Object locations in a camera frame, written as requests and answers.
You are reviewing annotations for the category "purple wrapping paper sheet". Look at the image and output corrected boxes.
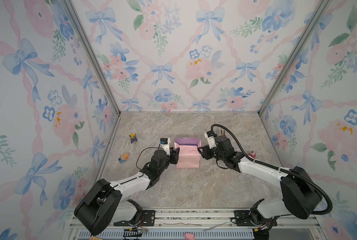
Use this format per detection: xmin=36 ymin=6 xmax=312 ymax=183
xmin=174 ymin=138 xmax=202 ymax=169

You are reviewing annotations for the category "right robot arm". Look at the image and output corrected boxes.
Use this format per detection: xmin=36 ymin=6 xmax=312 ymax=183
xmin=198 ymin=132 xmax=323 ymax=226

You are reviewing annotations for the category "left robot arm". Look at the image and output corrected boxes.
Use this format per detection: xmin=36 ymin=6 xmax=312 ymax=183
xmin=74 ymin=148 xmax=180 ymax=236

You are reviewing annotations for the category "pink red toy figure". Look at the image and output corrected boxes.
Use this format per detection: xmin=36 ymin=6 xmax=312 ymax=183
xmin=249 ymin=151 xmax=257 ymax=159

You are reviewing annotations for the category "orange toy figure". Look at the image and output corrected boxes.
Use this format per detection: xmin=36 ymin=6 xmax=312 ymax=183
xmin=118 ymin=153 xmax=129 ymax=163

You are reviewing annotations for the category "yellow purple toy figure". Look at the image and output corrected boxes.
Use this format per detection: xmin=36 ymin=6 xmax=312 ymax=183
xmin=129 ymin=133 xmax=137 ymax=144

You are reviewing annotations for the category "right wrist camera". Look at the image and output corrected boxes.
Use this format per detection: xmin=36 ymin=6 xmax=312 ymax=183
xmin=204 ymin=131 xmax=216 ymax=149

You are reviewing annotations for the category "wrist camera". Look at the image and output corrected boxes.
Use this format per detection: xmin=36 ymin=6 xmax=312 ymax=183
xmin=160 ymin=138 xmax=170 ymax=156
xmin=204 ymin=131 xmax=216 ymax=149

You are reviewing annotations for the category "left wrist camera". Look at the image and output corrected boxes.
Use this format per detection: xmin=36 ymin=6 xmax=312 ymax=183
xmin=160 ymin=138 xmax=170 ymax=156

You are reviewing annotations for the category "black corrugated cable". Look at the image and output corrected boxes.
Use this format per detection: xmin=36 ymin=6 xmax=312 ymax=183
xmin=211 ymin=123 xmax=333 ymax=216

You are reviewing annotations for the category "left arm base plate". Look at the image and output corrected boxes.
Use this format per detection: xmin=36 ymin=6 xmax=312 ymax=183
xmin=112 ymin=210 xmax=156 ymax=227

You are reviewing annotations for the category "aluminium rail frame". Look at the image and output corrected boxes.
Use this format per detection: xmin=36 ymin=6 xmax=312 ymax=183
xmin=65 ymin=208 xmax=327 ymax=240

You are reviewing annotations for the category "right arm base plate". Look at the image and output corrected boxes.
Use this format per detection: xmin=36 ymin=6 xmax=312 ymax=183
xmin=234 ymin=209 xmax=278 ymax=227

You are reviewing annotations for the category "pink object on rail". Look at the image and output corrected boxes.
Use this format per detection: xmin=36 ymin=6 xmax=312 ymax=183
xmin=185 ymin=233 xmax=196 ymax=240

